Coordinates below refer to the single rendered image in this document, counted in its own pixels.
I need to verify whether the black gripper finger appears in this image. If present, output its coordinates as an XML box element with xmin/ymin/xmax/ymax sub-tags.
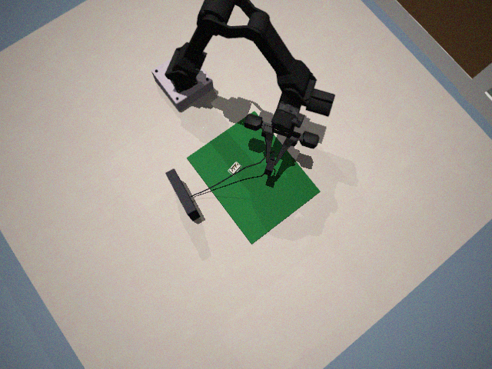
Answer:
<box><xmin>261</xmin><ymin>131</ymin><xmax>274</xmax><ymax>163</ymax></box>
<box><xmin>274</xmin><ymin>138</ymin><xmax>298</xmax><ymax>165</ymax></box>

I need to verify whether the black cable with plug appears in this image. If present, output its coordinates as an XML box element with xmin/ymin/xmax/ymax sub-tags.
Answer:
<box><xmin>197</xmin><ymin>151</ymin><xmax>276</xmax><ymax>194</ymax></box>

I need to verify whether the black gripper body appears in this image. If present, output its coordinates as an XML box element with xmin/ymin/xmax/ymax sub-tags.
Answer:
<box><xmin>244</xmin><ymin>101</ymin><xmax>319</xmax><ymax>149</ymax></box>

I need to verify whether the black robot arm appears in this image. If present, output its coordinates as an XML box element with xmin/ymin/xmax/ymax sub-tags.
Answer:
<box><xmin>165</xmin><ymin>0</ymin><xmax>335</xmax><ymax>131</ymax></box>

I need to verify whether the green circuit board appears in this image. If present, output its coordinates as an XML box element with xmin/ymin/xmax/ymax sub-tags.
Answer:
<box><xmin>187</xmin><ymin>117</ymin><xmax>321</xmax><ymax>244</ymax></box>

